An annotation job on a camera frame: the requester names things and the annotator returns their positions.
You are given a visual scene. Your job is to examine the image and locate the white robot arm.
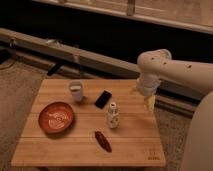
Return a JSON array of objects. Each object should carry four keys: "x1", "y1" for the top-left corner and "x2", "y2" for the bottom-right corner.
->
[{"x1": 136, "y1": 49, "x2": 213, "y2": 171}]

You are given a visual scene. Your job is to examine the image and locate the white patterned ceramic bottle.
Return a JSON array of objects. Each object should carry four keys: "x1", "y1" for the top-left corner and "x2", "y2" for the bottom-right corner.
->
[{"x1": 107, "y1": 102, "x2": 119, "y2": 129}]

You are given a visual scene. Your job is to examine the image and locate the orange ceramic bowl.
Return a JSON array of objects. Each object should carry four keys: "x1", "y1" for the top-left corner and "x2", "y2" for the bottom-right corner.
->
[{"x1": 38, "y1": 102, "x2": 74, "y2": 134}]

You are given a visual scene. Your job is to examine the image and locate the black smartphone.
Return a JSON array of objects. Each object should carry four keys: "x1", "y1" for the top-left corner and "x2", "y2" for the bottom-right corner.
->
[{"x1": 95, "y1": 91, "x2": 112, "y2": 109}]

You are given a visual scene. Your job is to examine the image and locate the wooden table board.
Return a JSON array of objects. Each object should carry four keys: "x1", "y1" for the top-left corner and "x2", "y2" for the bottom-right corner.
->
[{"x1": 11, "y1": 79, "x2": 166, "y2": 167}]

